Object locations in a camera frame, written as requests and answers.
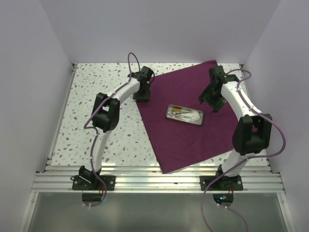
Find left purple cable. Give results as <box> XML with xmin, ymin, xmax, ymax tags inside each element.
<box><xmin>83</xmin><ymin>52</ymin><xmax>143</xmax><ymax>207</ymax></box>

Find orange bandage strip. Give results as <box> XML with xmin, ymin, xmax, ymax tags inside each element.
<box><xmin>171</xmin><ymin>107</ymin><xmax>183</xmax><ymax>112</ymax></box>

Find silver hemostat forceps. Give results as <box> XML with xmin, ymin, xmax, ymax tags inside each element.
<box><xmin>167</xmin><ymin>110</ymin><xmax>191</xmax><ymax>119</ymax></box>

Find purple cloth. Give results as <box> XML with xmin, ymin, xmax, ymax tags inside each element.
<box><xmin>137</xmin><ymin>60</ymin><xmax>238</xmax><ymax>174</ymax></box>

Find aluminium rail frame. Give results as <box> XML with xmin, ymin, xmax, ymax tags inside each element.
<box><xmin>31</xmin><ymin>63</ymin><xmax>287</xmax><ymax>194</ymax></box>

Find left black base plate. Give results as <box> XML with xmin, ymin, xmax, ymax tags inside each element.
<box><xmin>70</xmin><ymin>166</ymin><xmax>116</xmax><ymax>191</ymax></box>

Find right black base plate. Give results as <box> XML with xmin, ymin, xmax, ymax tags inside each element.
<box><xmin>199</xmin><ymin>171</ymin><xmax>244</xmax><ymax>191</ymax></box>

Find purple cable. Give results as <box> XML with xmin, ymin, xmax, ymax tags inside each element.
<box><xmin>83</xmin><ymin>52</ymin><xmax>143</xmax><ymax>207</ymax></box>
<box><xmin>200</xmin><ymin>69</ymin><xmax>287</xmax><ymax>232</ymax></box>

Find white gauze pad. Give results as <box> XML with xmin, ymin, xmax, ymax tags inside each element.
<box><xmin>190</xmin><ymin>112</ymin><xmax>200</xmax><ymax>121</ymax></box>

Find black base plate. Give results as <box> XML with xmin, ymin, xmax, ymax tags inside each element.
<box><xmin>70</xmin><ymin>166</ymin><xmax>116</xmax><ymax>191</ymax></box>
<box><xmin>199</xmin><ymin>171</ymin><xmax>244</xmax><ymax>191</ymax></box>

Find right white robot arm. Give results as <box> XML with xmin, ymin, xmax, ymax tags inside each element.
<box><xmin>199</xmin><ymin>66</ymin><xmax>272</xmax><ymax>190</ymax></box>

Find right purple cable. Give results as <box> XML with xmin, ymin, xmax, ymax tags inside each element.
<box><xmin>200</xmin><ymin>69</ymin><xmax>287</xmax><ymax>232</ymax></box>

